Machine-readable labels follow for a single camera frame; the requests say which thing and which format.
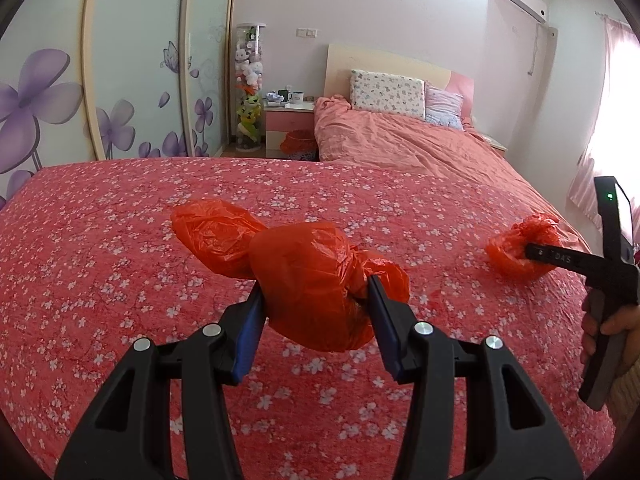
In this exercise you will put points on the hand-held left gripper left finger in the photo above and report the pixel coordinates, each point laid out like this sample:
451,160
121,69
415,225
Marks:
247,340

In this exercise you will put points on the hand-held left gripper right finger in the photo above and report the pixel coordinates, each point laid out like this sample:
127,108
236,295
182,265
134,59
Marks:
386,330

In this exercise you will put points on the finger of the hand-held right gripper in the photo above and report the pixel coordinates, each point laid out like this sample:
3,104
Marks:
560,256

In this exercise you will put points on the small orange plastic bag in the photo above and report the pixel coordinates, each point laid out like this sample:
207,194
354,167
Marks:
510,252

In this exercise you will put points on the large orange plastic bag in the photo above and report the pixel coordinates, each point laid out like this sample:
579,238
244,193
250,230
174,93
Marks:
305,280

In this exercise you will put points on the person's right hand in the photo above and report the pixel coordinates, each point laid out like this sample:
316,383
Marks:
627,325

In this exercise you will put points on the cream nightstand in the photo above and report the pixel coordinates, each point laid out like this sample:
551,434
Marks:
494,142

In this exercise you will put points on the pink curtain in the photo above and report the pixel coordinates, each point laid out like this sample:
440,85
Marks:
610,110

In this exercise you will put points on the red floral cloth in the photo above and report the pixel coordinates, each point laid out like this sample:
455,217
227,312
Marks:
100,260

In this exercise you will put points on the bed with pink cover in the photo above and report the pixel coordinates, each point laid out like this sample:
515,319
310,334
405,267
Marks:
410,145

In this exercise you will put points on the pink striped pillow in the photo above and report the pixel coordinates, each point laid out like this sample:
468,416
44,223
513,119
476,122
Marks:
442,107

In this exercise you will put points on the small orange lined bin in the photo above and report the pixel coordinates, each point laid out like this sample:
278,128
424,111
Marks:
296,142

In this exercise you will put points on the white air conditioner pipe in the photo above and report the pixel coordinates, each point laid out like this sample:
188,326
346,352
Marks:
542,45

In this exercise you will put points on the pink and white nightstand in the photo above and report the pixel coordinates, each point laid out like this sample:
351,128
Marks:
287,122

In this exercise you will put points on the white floral pillow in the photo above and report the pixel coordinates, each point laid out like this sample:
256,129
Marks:
387,92

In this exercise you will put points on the green mug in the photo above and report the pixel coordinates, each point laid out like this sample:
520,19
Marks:
283,96

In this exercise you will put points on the white mug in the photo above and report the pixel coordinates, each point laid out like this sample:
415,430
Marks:
297,96

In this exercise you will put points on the clear tube of plush toys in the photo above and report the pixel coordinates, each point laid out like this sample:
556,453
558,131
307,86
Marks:
249,90

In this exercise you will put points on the cream and pink headboard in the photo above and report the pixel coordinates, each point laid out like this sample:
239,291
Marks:
390,60

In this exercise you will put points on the floral glass sliding wardrobe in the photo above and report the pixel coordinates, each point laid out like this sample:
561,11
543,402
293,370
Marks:
100,60

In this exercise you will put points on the white wall socket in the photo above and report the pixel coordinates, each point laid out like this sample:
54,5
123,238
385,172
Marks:
306,33

